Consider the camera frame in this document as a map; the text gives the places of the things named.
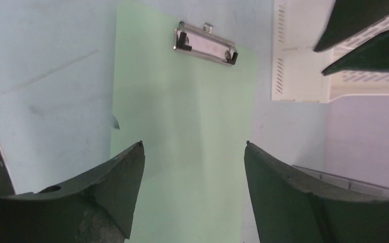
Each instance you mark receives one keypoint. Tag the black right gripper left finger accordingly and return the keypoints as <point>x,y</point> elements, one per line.
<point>95,206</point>

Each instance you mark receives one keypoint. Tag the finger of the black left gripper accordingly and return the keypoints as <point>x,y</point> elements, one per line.
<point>348,18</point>
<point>372,56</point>

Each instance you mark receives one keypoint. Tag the green clipboard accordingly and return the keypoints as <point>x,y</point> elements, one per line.
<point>194,118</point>

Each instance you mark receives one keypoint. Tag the transparent grey drawer box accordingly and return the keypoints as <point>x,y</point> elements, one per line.
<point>347,183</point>

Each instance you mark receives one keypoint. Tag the white file organizer rack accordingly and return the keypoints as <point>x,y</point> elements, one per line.
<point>296,71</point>

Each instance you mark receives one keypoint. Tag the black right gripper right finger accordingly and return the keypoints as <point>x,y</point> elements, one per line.
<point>292,206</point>

